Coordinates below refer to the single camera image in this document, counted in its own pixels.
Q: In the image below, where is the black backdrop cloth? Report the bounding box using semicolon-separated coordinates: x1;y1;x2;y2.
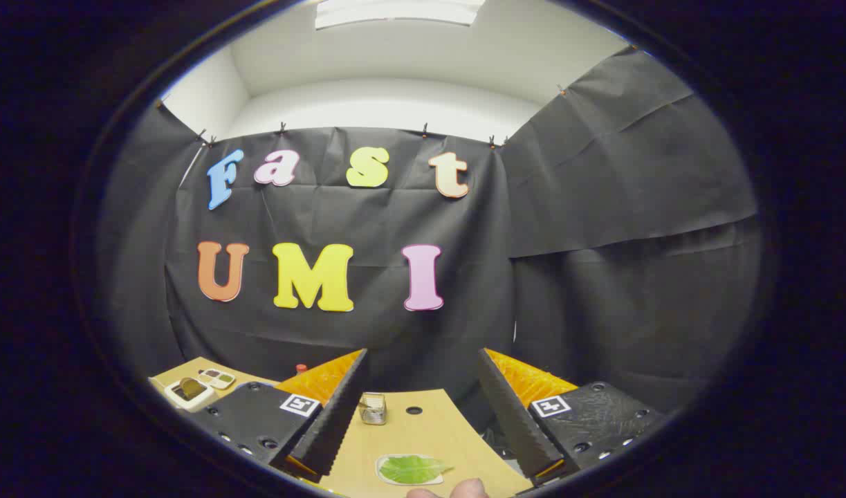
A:
94;45;762;416

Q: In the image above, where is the cream white toaster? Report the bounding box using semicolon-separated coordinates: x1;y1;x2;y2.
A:
164;377;216;414

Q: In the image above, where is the ceiling light panel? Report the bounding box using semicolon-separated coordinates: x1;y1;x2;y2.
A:
315;0;486;30

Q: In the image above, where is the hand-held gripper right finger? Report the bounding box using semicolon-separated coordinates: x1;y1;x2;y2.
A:
477;347;667;486

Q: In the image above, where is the metal wire utensil holder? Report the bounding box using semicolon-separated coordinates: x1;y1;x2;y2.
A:
358;392;388;425

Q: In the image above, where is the green lettuce leaf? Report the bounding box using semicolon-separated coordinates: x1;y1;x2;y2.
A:
380;456;454;484

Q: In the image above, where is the pale green round plate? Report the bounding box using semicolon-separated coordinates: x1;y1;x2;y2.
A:
376;454;445;486

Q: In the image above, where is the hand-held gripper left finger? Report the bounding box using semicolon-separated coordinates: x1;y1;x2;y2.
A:
186;348;369;485

